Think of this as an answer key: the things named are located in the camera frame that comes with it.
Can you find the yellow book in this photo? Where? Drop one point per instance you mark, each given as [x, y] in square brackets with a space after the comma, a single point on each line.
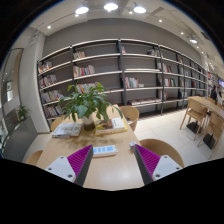
[125, 128]

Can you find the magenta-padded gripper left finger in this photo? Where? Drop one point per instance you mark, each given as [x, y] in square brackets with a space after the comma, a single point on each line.
[78, 161]

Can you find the grey shelf unit with books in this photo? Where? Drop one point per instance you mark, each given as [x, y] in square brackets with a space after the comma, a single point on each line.
[100, 63]

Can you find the ceiling lights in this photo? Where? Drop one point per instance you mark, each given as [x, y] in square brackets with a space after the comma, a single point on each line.
[110, 6]

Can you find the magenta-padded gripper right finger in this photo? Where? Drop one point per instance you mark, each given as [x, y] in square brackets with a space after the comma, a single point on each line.
[148, 161]

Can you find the small green plant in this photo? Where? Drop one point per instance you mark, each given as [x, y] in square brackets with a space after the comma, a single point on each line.
[22, 112]

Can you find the green plant in white pot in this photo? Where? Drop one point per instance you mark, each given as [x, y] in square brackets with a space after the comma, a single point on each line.
[86, 103]

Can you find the person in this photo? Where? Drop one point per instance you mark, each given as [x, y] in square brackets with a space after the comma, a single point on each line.
[213, 93]

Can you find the wall display screen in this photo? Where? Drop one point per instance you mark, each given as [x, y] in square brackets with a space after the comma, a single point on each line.
[221, 83]

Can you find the round-backed wooden chair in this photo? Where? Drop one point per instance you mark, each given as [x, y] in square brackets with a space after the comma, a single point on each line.
[56, 124]
[130, 113]
[163, 151]
[33, 158]

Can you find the grey magazine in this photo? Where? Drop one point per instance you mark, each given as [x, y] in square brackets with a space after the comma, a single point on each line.
[66, 130]

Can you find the slatted wooden chair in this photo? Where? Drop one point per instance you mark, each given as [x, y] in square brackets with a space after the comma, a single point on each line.
[195, 111]
[215, 126]

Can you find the white picture-cover book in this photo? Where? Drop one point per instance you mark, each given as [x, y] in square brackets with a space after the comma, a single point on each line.
[115, 124]

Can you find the long wooden table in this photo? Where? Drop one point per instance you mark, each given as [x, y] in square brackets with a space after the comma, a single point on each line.
[206, 103]

